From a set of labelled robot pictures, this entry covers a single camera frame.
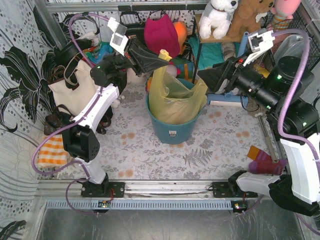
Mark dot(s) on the pink plush toy top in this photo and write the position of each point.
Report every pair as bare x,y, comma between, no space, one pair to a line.
283,11

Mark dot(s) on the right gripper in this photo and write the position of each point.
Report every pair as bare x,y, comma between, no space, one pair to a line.
229,75

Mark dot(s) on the black shelf rack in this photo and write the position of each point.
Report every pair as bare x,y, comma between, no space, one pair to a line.
195,29

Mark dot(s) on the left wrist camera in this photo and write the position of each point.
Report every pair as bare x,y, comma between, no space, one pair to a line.
119,39

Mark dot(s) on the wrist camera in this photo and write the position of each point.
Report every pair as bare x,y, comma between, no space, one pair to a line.
119,39
260,42

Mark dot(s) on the rainbow striped cloth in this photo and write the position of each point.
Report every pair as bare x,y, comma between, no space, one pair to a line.
186,67

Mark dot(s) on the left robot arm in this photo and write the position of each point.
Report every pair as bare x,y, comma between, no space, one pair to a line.
79,137

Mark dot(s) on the cream canvas tote bag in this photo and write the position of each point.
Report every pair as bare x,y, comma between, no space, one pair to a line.
75,100

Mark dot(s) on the brown dog plush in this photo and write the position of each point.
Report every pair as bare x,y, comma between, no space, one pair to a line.
244,17

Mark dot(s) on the brown patterned bag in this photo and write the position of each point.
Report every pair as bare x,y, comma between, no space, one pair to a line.
61,116

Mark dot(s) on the silver pouch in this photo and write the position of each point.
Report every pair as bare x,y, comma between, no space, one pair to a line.
293,45

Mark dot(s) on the teal trash bin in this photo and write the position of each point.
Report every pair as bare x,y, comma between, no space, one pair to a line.
172,133

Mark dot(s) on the orange plush toy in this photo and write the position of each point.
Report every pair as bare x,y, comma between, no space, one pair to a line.
181,31

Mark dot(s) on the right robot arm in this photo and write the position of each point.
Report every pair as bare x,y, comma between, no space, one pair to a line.
298,191

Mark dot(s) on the yellow duck plush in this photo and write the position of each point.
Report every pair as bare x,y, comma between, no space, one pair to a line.
260,68

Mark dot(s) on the orange checkered towel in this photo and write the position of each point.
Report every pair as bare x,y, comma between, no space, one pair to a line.
52,153

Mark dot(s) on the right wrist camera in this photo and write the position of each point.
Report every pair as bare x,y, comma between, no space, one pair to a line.
260,42

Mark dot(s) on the pink pig plush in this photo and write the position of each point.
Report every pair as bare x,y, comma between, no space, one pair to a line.
172,70

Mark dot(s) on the teal folded cloth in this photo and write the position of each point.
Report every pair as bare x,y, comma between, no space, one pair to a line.
210,54

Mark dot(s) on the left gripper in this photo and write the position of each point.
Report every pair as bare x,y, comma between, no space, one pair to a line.
130,56

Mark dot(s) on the magenta fuzzy bag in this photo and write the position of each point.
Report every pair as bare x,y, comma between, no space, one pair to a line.
161,35

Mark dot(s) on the black leather handbag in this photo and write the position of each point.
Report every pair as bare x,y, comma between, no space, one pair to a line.
135,26

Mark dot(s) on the white husky plush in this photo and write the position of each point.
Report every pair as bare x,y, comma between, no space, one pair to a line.
216,18

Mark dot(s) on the yellow trash bag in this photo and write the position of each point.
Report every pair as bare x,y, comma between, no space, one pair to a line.
172,102

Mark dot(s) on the colorful patterned bag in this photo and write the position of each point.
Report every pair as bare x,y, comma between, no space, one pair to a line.
96,53

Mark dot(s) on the purple orange toy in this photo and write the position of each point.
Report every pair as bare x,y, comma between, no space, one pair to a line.
262,163

